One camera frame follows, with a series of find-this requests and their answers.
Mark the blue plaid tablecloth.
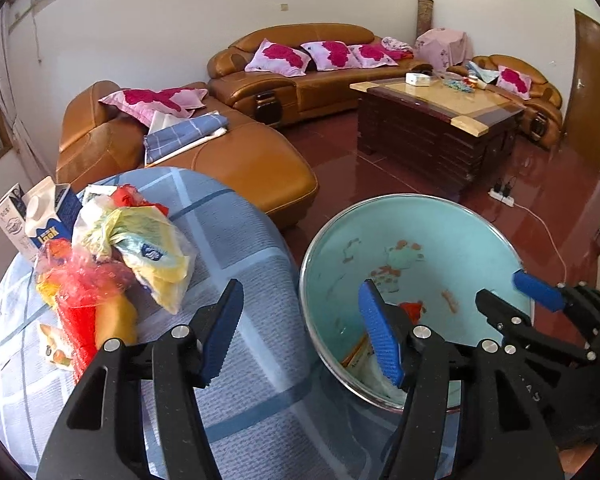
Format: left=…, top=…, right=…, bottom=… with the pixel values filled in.
left=0, top=167, right=461, bottom=480

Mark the brown leather armchair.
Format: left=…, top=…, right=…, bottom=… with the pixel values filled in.
left=447, top=54, right=563, bottom=150

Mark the pink cloth cover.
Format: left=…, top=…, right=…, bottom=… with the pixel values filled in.
left=414, top=27, right=473, bottom=68

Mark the orange yellow sponge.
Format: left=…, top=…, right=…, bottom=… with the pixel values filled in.
left=95, top=294, right=139, bottom=347

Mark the dark wooden coffee table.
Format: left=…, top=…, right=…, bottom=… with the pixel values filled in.
left=350, top=72, right=525, bottom=196

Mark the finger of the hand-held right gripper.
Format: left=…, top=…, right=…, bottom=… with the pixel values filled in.
left=513, top=270, right=600, bottom=321
left=475, top=289, right=598, bottom=366

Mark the rolled mat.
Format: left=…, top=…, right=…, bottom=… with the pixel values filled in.
left=417, top=0, right=434, bottom=46

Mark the pink floral blanket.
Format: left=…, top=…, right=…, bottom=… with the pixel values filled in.
left=381, top=36, right=416, bottom=61

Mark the light blue enamel basin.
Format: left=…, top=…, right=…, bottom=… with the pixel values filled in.
left=299, top=194, right=536, bottom=413

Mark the folded white cloth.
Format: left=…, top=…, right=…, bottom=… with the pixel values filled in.
left=147, top=109, right=221, bottom=138

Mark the long brown leather sofa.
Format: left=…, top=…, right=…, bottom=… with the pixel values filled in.
left=207, top=22, right=433, bottom=126

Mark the white curtain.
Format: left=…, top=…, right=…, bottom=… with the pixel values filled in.
left=0, top=10, right=33, bottom=161

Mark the blue and white milk carton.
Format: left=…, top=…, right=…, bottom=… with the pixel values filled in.
left=25, top=176, right=83, bottom=256

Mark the yellow plastic bag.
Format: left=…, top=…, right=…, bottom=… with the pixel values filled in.
left=107, top=209, right=197, bottom=316

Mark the red mesh bag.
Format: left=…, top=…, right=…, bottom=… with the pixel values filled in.
left=55, top=300, right=106, bottom=386

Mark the brown leather chaise sofa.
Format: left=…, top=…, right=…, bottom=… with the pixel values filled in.
left=55, top=80, right=320, bottom=231

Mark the white cable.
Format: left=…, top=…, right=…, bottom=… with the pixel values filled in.
left=512, top=202, right=570, bottom=281

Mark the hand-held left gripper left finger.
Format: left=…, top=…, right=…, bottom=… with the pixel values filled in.
left=35, top=278, right=245, bottom=480

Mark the printed snack packet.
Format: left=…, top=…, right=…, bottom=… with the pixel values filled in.
left=36, top=322, right=77, bottom=370

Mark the pink floral pillow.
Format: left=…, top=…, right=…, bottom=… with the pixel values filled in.
left=495, top=65, right=535, bottom=101
left=300, top=40, right=361, bottom=72
left=347, top=43, right=400, bottom=68
left=245, top=38, right=312, bottom=78
left=99, top=87, right=210, bottom=126

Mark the brown wooden door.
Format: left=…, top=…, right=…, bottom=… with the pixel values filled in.
left=562, top=9, right=600, bottom=171

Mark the red crumpled plastic bag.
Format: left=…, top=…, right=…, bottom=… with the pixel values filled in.
left=111, top=185, right=170, bottom=217

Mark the white plastic bag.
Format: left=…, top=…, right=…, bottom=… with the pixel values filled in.
left=74, top=194, right=128, bottom=261

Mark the light blue cloth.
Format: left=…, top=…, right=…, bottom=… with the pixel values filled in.
left=467, top=60, right=501, bottom=84

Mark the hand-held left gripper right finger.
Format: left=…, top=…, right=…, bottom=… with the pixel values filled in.
left=357, top=278, right=566, bottom=480

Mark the folded blue plaid sheet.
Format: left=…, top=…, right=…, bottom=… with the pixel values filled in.
left=144, top=112, right=229, bottom=165

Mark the pink translucent plastic bag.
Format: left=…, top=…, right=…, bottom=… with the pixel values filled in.
left=34, top=239, right=137, bottom=311

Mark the white packet with orange edge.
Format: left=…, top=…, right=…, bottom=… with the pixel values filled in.
left=340, top=337, right=406, bottom=396

